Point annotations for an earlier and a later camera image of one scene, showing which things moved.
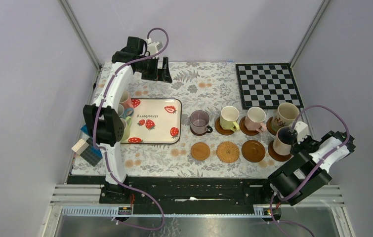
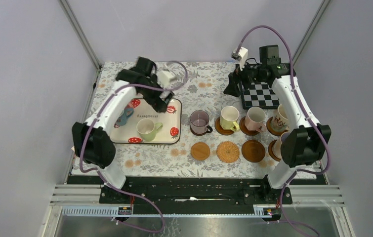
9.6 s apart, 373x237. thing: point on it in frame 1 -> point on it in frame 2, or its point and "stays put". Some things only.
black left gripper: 161,74 -> 159,104
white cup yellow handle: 229,116 stays put
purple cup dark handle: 199,120 stays put
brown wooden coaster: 244,129 stays put
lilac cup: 279,147 -> 283,136
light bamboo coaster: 200,151 stays put
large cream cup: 286,114 stays put
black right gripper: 297,148 -> 231,89
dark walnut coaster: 198,134 stays put
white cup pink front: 254,120 stays put
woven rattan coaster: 227,152 stays put
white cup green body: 127,123 -> 147,129
